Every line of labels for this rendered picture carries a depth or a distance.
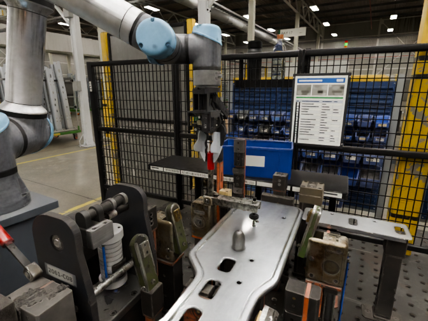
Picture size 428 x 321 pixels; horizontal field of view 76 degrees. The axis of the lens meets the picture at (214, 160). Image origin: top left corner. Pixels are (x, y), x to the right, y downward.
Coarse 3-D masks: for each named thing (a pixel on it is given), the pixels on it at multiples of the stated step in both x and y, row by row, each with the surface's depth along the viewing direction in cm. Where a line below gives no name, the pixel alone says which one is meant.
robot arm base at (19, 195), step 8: (16, 168) 70; (0, 176) 65; (8, 176) 67; (16, 176) 69; (0, 184) 65; (8, 184) 67; (16, 184) 69; (24, 184) 72; (0, 192) 65; (8, 192) 66; (16, 192) 68; (24, 192) 72; (0, 200) 65; (8, 200) 66; (16, 200) 67; (24, 200) 70; (0, 208) 65; (8, 208) 66; (16, 208) 68
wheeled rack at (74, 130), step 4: (44, 76) 755; (72, 76) 730; (44, 80) 691; (56, 80) 715; (64, 80) 745; (68, 80) 738; (72, 80) 731; (44, 104) 763; (76, 112) 754; (76, 116) 756; (76, 128) 768; (56, 132) 714; (60, 132) 716; (64, 132) 727; (68, 132) 737; (72, 132) 747; (76, 132) 759; (56, 136) 802; (76, 136) 770
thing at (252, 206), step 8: (216, 200) 82; (224, 200) 81; (232, 200) 81; (240, 200) 81; (248, 200) 81; (256, 200) 79; (240, 208) 79; (248, 208) 78; (256, 208) 77; (256, 216) 79
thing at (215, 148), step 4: (216, 132) 77; (212, 136) 79; (216, 136) 77; (212, 140) 79; (216, 140) 77; (212, 144) 75; (216, 144) 78; (212, 148) 75; (216, 148) 78; (220, 148) 79; (212, 152) 76; (216, 152) 78; (216, 156) 80
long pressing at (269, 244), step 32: (224, 224) 81; (256, 224) 81; (288, 224) 81; (192, 256) 65; (224, 256) 66; (256, 256) 66; (288, 256) 67; (192, 288) 55; (224, 288) 55; (256, 288) 55; (160, 320) 47; (224, 320) 48
